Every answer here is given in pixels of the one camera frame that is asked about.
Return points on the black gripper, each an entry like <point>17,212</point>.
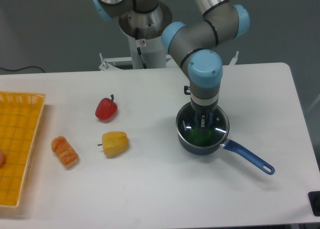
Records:
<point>204,109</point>

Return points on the glass pot lid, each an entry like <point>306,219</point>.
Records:
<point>188,117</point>

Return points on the dark blue saucepan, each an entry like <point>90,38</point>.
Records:
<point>220,140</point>

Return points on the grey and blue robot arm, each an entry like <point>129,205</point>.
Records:
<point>192,48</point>

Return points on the green toy bell pepper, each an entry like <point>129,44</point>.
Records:
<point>200,136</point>

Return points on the yellow toy bell pepper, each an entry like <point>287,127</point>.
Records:
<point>114,143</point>

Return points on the red toy bell pepper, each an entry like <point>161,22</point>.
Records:
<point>106,108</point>

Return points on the black device at table edge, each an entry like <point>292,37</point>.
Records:
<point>314,199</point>

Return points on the toy bread roll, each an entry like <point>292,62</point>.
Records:
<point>64,151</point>

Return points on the yellow woven basket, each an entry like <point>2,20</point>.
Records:
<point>20,115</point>

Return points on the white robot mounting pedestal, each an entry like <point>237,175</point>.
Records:
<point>144,31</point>

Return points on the white table frame bracket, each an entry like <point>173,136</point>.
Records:
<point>115,63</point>

